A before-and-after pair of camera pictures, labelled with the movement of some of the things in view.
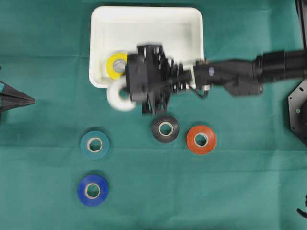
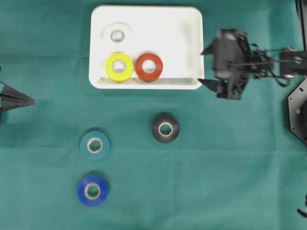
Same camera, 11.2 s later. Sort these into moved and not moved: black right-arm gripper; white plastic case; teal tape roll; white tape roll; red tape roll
Moved: red tape roll; black right-arm gripper; white tape roll
Not moved: teal tape roll; white plastic case
